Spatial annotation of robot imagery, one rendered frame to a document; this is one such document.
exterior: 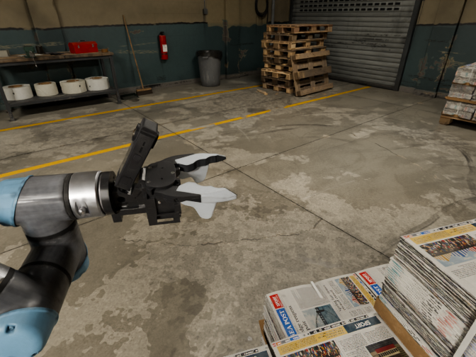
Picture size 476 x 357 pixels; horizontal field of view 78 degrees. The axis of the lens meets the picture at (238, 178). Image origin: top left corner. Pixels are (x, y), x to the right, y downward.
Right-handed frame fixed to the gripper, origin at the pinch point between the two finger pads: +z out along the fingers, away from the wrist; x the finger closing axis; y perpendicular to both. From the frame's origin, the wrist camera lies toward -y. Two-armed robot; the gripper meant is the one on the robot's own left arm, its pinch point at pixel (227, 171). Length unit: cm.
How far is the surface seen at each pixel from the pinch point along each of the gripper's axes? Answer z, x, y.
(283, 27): 209, -589, 79
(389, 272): 35.8, 7.1, 26.4
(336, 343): 22.7, 14.4, 39.2
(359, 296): 49, -9, 66
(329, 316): 35, -4, 65
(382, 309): 36, 10, 36
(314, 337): 18.4, 12.3, 39.5
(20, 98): -263, -478, 160
